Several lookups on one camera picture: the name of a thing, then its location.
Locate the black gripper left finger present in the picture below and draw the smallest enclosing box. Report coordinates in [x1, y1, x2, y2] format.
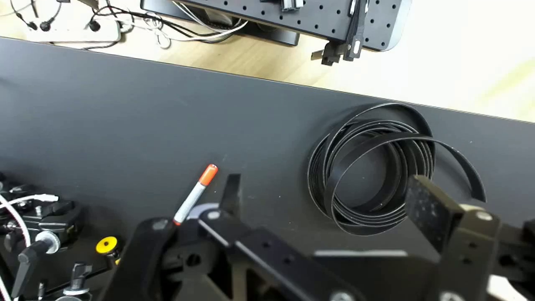
[199, 174, 313, 280]

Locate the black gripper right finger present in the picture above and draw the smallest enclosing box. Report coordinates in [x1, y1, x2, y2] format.
[407, 176, 500, 301]

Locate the white marker with orange cap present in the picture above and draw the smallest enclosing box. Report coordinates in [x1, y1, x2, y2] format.
[173, 164, 220, 226]

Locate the yellow round knob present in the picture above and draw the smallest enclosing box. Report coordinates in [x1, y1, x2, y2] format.
[96, 236, 119, 256]

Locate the black perforated breadboard plate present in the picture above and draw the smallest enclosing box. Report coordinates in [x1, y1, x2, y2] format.
[141, 0, 413, 66]

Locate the white power strip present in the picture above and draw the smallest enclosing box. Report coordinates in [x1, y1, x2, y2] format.
[27, 0, 121, 45]

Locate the coiled black strap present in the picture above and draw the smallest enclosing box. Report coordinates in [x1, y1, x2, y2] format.
[305, 101, 487, 236]

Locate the white cables bundle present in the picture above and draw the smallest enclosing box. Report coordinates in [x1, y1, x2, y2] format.
[94, 0, 250, 51]

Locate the white cable on mount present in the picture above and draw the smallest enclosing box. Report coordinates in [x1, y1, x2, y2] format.
[0, 193, 61, 301]

